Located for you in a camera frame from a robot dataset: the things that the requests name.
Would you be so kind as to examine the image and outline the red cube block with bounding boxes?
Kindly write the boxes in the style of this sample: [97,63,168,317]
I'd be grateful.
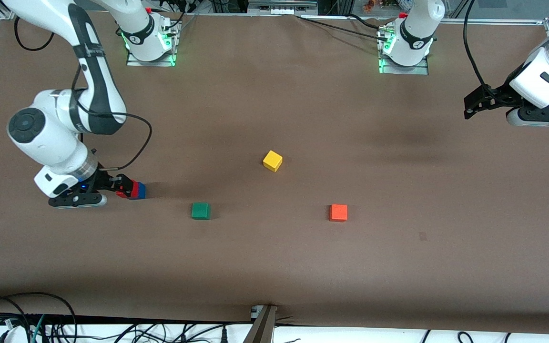
[116,180,140,199]

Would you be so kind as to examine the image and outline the green cube block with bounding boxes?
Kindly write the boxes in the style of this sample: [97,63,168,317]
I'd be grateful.
[191,202,211,221]

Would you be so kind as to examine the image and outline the yellow cube block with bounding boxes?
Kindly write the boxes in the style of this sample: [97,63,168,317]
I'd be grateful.
[263,150,284,173]

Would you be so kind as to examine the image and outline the small colourful toy figures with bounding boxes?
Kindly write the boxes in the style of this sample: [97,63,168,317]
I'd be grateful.
[362,0,400,11]

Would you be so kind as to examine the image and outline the brown table cover sheet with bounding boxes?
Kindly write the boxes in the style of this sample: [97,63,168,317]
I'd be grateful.
[0,9,549,334]

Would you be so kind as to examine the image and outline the silver box with ports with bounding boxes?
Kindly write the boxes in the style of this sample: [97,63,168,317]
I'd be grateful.
[248,0,318,16]

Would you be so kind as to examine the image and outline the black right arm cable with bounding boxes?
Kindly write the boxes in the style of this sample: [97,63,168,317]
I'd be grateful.
[14,17,153,171]

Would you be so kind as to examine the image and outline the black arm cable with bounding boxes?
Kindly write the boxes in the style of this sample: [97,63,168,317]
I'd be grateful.
[464,0,491,89]
[14,17,153,171]

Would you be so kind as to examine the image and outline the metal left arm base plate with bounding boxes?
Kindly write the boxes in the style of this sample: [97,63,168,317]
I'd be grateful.
[378,52,430,76]

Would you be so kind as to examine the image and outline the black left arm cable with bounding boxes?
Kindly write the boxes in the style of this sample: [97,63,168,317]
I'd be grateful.
[464,0,491,89]

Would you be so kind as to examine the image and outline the aluminium frame rail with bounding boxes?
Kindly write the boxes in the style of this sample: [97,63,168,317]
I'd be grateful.
[446,18,549,26]

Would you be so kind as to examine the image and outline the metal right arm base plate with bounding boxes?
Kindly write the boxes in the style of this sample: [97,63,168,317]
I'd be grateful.
[126,47,178,68]

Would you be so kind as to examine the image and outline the black looping floor cable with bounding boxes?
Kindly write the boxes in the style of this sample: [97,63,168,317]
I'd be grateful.
[0,291,79,343]

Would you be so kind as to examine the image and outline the thin black base cable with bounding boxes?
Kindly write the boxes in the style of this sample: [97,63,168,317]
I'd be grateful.
[153,0,197,35]
[346,13,386,30]
[295,15,389,41]

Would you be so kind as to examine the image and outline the teal cable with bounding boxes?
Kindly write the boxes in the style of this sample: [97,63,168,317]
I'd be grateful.
[29,314,47,343]

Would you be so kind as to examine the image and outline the brown metal post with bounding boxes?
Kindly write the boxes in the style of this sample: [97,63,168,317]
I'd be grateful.
[243,305,278,343]

